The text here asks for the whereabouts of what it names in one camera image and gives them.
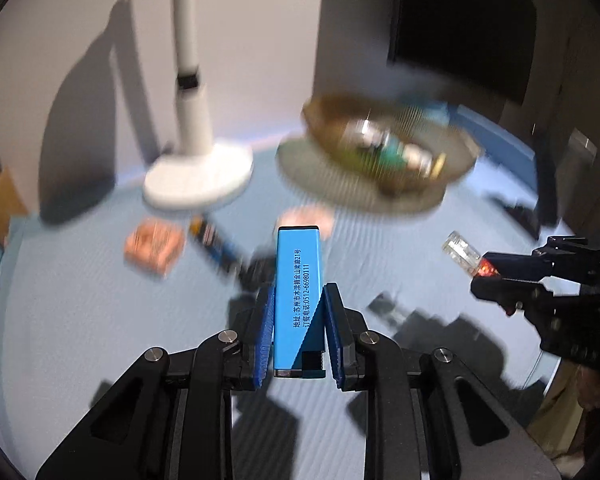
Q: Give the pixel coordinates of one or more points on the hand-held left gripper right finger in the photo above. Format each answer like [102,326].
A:
[332,340]

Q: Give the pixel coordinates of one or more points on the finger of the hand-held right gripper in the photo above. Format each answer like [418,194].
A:
[505,296]
[515,265]

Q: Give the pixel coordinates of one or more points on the wicker basket with items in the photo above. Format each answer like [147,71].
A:
[330,125]

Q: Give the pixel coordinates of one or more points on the blue lighter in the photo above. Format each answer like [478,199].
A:
[297,285]

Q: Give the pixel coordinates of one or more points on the blue desk mat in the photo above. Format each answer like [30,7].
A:
[105,335]

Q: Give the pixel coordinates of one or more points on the black small object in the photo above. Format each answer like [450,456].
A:
[257,272]

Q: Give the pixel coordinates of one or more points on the green candy wrapper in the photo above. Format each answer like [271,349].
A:
[392,149]

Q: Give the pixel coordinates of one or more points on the white lamp stand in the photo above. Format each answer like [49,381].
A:
[192,110]

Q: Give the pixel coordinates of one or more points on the pink orange small packet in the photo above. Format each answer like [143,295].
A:
[152,247]
[325,217]

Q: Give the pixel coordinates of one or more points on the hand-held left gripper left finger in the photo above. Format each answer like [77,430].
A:
[262,340]

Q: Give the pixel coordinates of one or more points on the person's right forearm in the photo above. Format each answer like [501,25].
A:
[595,395]

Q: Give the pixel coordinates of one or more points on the black slim printed stick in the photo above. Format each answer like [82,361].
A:
[215,244]

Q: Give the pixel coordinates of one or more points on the black monitor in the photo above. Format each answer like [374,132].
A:
[460,25]

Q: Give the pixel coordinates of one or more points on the colourful cardboard box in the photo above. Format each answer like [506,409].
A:
[0,200]

